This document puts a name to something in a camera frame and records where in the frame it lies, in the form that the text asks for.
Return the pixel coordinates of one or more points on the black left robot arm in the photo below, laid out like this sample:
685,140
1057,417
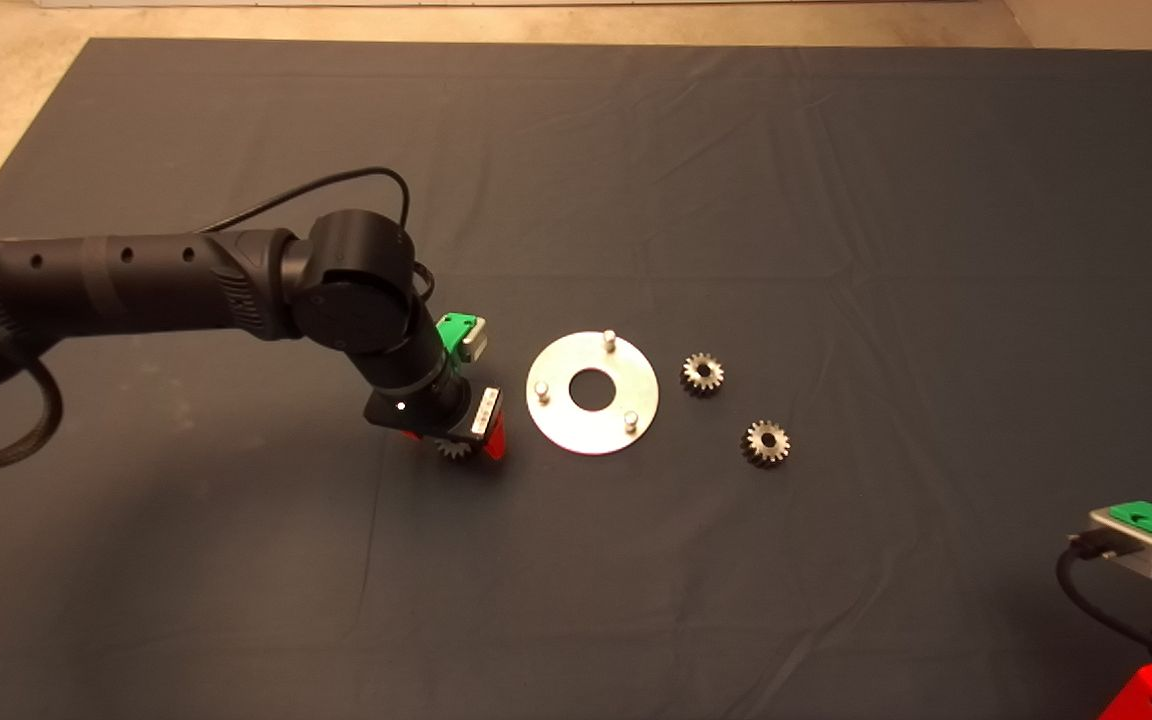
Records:
136,280

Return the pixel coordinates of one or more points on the round metal carrier plate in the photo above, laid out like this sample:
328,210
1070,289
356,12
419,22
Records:
556,420

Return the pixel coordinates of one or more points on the dark grey table cloth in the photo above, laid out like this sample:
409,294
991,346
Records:
836,200

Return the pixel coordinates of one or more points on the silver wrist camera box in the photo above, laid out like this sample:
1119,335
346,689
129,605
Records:
1136,545
476,342

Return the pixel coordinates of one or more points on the green left camera mount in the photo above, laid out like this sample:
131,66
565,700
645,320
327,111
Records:
451,335

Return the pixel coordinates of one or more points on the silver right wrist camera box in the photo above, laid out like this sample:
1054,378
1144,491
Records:
1136,545

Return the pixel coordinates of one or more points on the steel planetary gear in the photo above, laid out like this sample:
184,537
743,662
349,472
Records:
778,448
456,448
715,372

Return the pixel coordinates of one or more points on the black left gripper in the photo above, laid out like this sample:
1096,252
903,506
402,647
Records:
406,420

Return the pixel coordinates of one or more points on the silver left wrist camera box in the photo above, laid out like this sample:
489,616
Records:
476,342

